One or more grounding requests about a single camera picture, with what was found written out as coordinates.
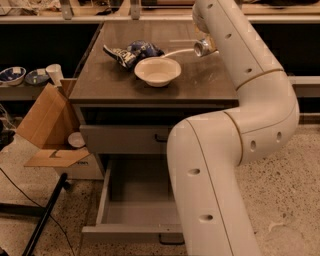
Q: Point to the brown cardboard box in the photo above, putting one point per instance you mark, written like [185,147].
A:
[47,125]

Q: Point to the blue chip bag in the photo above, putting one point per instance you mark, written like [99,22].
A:
[133,53]

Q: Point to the white paper cup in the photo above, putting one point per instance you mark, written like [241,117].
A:
[55,73]

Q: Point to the black drawer handle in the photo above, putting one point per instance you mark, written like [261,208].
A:
[160,139]
[171,239]

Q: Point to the blue white bowl left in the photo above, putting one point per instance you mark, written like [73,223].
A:
[12,76]

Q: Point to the open middle drawer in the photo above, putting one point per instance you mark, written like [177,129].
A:
[136,203]

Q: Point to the blue bowl with card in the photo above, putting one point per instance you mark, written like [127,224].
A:
[37,77]

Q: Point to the silver blue redbull can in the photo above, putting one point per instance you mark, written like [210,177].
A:
[204,47]

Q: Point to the black upper drawer handle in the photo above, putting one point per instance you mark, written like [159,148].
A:
[160,139]

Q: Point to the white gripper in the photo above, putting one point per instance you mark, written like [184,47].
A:
[200,18]

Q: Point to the white box under cardboard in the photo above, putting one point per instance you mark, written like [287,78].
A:
[84,169]

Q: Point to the grey drawer cabinet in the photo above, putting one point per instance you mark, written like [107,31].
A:
[125,112]

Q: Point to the upper grey drawer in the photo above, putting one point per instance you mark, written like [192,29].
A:
[124,139]

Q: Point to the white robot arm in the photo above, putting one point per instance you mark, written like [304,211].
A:
[203,150]

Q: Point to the black metal stand leg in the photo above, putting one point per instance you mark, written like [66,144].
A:
[35,210]

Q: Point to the black lower drawer handle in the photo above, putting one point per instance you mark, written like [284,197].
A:
[171,239]

